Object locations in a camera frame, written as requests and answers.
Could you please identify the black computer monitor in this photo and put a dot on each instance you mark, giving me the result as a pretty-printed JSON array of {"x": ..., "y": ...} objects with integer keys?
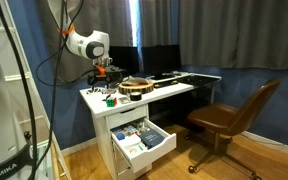
[
  {"x": 124, "y": 60},
  {"x": 160, "y": 60}
]

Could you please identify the blue ball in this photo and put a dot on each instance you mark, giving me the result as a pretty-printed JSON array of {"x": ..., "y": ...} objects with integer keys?
[{"x": 120, "y": 136}]

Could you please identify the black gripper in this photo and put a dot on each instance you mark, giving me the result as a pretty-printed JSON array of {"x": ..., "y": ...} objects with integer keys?
[{"x": 112, "y": 74}]

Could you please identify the small white tape roll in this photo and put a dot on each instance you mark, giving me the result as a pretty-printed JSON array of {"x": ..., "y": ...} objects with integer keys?
[{"x": 133, "y": 150}]

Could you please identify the brown swivel chair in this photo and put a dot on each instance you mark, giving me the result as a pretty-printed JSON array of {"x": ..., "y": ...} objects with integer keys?
[{"x": 224, "y": 120}]

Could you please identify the black desk mat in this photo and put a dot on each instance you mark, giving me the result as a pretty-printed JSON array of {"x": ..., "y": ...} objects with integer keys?
[{"x": 195, "y": 80}]

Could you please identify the chevron patterned pouch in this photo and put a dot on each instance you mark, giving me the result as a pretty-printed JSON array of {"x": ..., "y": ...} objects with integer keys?
[{"x": 108, "y": 91}]

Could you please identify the white paper box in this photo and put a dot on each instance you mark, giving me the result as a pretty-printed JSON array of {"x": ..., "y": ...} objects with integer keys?
[{"x": 131, "y": 140}]

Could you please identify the black keyboard with orange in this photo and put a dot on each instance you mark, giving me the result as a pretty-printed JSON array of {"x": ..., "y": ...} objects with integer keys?
[{"x": 165, "y": 84}]

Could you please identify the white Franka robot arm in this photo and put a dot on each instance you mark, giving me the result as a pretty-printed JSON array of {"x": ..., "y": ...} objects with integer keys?
[{"x": 84, "y": 45}]

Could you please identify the grey curtain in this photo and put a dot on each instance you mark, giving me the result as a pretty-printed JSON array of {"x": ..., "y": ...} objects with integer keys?
[
  {"x": 159, "y": 23},
  {"x": 84, "y": 16},
  {"x": 240, "y": 33}
]

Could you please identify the grey crumpled object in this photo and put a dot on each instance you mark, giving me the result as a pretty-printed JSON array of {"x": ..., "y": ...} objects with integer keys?
[{"x": 134, "y": 81}]

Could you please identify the round wooden slice tray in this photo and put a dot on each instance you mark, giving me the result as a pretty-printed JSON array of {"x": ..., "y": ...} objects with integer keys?
[{"x": 136, "y": 88}]

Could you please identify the white closed desk drawer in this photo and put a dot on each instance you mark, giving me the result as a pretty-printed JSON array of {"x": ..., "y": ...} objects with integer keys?
[{"x": 127, "y": 116}]

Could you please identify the Rubik's cube with black edges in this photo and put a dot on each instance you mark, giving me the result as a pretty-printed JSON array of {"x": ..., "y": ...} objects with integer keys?
[{"x": 111, "y": 102}]

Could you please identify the small colourful cube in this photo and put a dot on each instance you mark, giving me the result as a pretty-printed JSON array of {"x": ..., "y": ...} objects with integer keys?
[{"x": 133, "y": 132}]

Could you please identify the white desk with drawers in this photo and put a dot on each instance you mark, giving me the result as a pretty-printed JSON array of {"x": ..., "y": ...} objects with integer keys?
[{"x": 97, "y": 100}]

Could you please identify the dark blue book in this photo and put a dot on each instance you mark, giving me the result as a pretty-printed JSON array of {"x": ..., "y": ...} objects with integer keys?
[{"x": 151, "y": 138}]

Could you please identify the white open desk drawer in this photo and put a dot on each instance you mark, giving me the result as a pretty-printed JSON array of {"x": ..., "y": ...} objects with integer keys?
[{"x": 150, "y": 150}]

